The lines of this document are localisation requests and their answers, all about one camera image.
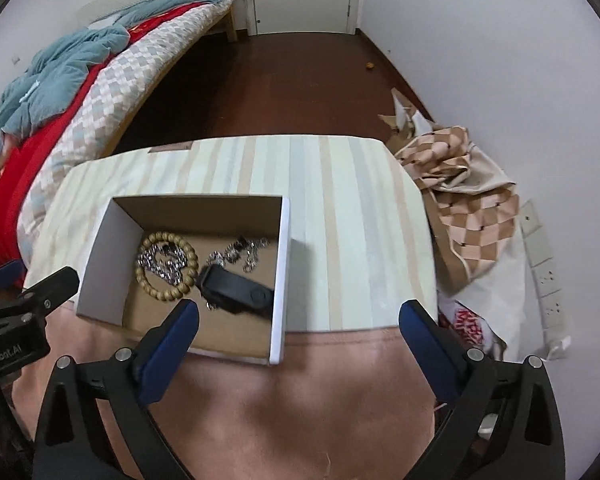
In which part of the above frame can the thin silver pendant necklace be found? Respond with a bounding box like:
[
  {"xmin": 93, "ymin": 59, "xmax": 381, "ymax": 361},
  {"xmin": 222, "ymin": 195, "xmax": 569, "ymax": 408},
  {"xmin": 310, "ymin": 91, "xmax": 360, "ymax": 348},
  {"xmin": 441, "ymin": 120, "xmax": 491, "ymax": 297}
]
[{"xmin": 224, "ymin": 235, "xmax": 272, "ymax": 274}]

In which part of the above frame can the wooden bead bracelet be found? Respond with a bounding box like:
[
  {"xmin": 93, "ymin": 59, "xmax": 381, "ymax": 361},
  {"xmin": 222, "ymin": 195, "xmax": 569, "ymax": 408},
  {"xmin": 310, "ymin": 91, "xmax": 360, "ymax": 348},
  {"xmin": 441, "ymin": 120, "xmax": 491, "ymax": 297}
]
[{"xmin": 134, "ymin": 231, "xmax": 200, "ymax": 304}]

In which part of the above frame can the silver chain bracelet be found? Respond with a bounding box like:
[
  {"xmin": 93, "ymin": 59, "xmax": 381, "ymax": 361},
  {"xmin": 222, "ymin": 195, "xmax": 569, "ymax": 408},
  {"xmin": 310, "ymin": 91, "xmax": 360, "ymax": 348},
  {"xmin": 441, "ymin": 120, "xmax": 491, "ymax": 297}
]
[{"xmin": 136, "ymin": 244, "xmax": 192, "ymax": 286}]

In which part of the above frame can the black smart watch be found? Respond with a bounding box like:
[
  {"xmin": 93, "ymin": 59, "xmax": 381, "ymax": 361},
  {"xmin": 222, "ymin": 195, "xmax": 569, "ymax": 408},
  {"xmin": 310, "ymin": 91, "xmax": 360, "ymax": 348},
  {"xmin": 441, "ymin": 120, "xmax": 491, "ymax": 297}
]
[{"xmin": 195, "ymin": 264, "xmax": 274, "ymax": 318}]

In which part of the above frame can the red blanket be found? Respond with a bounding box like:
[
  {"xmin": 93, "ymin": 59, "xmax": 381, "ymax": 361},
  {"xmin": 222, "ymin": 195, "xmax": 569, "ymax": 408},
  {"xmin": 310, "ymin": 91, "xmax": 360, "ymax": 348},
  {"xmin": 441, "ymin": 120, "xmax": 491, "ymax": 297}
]
[{"xmin": 0, "ymin": 1, "xmax": 211, "ymax": 273}]

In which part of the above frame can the brown checkered fabric bag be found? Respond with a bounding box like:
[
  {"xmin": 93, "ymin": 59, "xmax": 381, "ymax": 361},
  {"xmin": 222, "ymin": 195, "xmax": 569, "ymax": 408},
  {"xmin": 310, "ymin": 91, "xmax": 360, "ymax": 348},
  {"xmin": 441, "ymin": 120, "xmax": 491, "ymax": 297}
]
[{"xmin": 380, "ymin": 88, "xmax": 519, "ymax": 292}]

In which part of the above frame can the white power strip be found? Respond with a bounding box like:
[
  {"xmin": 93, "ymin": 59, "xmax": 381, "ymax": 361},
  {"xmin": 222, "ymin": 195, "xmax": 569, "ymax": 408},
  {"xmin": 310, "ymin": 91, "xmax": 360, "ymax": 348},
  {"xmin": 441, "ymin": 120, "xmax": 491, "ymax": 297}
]
[{"xmin": 518, "ymin": 200, "xmax": 571, "ymax": 352}]

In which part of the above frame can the pink striped table cloth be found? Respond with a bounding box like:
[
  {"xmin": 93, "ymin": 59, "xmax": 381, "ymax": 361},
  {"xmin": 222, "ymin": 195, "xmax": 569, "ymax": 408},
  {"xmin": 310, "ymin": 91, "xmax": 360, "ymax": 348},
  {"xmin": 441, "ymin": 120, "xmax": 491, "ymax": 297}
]
[{"xmin": 14, "ymin": 136, "xmax": 436, "ymax": 479}]

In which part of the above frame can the checkered beige mattress pad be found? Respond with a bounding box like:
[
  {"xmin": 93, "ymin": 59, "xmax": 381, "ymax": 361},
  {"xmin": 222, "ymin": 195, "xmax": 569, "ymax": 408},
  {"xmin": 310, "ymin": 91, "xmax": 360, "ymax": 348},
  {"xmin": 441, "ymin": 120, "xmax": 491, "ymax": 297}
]
[{"xmin": 16, "ymin": 0, "xmax": 234, "ymax": 264}]

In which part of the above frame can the teal blue quilt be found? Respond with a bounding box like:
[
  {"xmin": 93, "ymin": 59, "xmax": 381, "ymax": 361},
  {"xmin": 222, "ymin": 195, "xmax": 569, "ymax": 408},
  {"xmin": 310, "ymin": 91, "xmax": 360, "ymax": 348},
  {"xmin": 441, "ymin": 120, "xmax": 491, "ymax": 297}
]
[{"xmin": 0, "ymin": 0, "xmax": 222, "ymax": 157}]

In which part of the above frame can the white printed plastic bag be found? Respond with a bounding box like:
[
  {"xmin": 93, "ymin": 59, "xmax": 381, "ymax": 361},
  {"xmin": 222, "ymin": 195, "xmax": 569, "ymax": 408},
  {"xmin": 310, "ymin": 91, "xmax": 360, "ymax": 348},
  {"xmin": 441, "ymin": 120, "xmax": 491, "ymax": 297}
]
[{"xmin": 442, "ymin": 222, "xmax": 526, "ymax": 360}]

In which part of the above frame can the white charger with cable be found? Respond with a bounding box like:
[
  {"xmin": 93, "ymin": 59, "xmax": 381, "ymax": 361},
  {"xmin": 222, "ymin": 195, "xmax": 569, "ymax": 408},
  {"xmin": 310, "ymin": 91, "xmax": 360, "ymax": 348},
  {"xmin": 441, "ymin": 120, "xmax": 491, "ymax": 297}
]
[{"xmin": 542, "ymin": 336, "xmax": 572, "ymax": 361}]

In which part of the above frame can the white cardboard box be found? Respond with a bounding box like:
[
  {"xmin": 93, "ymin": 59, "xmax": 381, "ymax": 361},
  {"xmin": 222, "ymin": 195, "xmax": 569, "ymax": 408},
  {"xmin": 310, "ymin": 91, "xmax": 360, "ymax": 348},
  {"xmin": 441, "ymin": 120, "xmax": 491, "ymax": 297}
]
[{"xmin": 76, "ymin": 194, "xmax": 291, "ymax": 365}]

